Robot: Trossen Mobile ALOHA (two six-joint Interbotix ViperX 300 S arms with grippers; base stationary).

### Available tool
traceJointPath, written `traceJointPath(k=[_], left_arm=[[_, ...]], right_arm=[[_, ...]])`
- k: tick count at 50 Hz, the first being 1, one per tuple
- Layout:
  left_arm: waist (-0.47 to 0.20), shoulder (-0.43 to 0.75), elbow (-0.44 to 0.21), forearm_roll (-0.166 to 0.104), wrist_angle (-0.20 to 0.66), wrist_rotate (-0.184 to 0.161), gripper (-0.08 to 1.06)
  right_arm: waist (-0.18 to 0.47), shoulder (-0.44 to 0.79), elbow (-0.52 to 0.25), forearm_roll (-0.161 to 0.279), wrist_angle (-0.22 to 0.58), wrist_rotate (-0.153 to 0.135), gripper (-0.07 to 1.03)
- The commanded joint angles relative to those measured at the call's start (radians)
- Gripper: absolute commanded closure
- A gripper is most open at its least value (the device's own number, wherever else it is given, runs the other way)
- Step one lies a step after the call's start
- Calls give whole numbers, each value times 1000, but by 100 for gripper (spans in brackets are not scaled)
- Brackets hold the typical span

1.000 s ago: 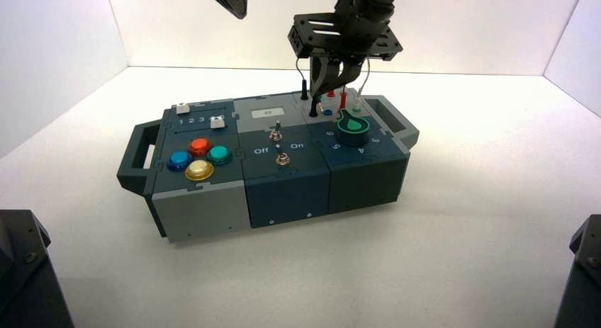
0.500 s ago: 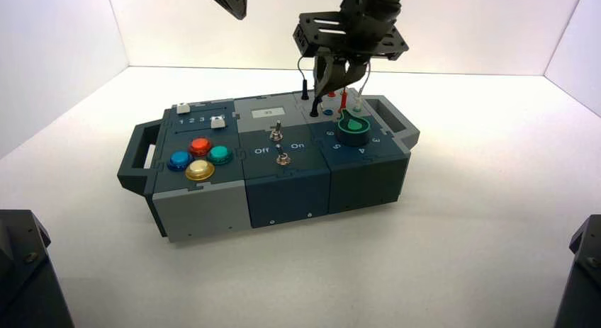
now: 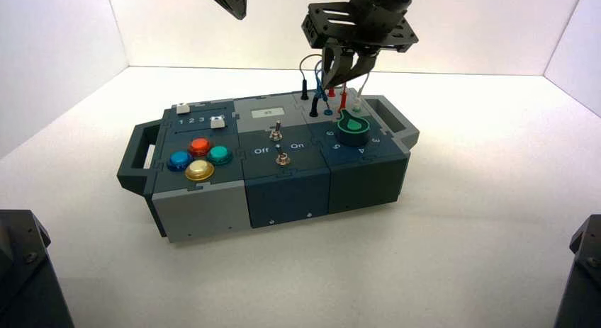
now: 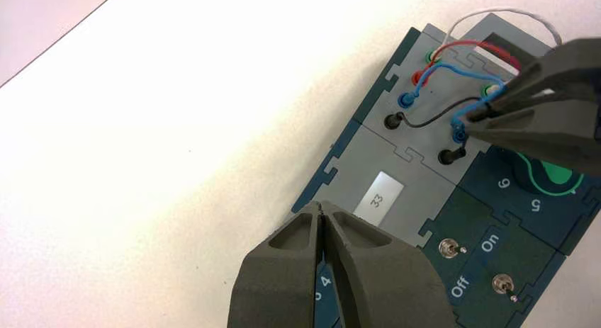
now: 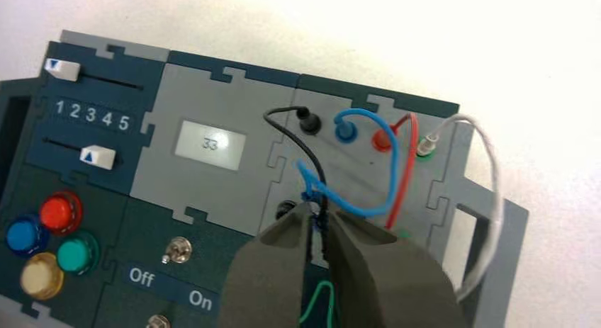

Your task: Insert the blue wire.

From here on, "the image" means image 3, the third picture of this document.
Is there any yellow round push button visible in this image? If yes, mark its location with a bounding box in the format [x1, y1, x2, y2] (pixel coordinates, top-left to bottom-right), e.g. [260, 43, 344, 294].
[184, 159, 215, 182]

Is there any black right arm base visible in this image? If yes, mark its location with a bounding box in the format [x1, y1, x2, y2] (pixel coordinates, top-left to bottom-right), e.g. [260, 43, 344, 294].
[554, 214, 601, 328]

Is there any red round push button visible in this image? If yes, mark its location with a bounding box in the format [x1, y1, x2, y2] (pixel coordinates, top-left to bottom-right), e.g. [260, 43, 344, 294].
[187, 137, 213, 158]

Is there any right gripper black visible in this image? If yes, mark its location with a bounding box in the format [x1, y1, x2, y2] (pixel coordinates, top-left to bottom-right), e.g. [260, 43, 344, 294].
[301, 1, 420, 90]

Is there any green round push button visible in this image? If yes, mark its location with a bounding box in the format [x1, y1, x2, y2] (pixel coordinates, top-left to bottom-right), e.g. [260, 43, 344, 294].
[206, 145, 233, 166]

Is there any small grey LCD display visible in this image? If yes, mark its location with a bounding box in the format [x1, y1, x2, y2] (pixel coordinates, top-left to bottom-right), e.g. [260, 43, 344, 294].
[250, 107, 286, 119]

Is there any black banana plug wire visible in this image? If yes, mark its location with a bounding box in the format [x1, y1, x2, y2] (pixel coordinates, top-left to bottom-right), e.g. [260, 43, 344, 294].
[298, 53, 325, 118]

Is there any blue round push button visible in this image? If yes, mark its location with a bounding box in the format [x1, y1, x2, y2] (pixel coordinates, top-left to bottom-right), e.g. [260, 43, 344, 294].
[167, 150, 193, 172]

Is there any black green rotary knob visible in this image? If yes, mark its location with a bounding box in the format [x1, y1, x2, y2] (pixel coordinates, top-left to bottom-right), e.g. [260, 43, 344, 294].
[335, 108, 372, 147]

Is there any red banana plug wire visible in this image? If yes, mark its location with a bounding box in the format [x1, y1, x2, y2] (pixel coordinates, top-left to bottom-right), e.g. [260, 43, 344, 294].
[327, 84, 351, 113]

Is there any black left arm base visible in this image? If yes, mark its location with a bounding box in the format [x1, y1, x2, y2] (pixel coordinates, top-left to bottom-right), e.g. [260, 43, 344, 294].
[0, 209, 75, 328]

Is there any blue grey modular task box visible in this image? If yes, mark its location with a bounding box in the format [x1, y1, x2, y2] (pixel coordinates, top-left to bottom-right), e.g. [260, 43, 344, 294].
[116, 91, 420, 244]

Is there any blue banana plug wire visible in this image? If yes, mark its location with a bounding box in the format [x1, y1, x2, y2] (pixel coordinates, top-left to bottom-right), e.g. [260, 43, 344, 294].
[313, 58, 333, 116]

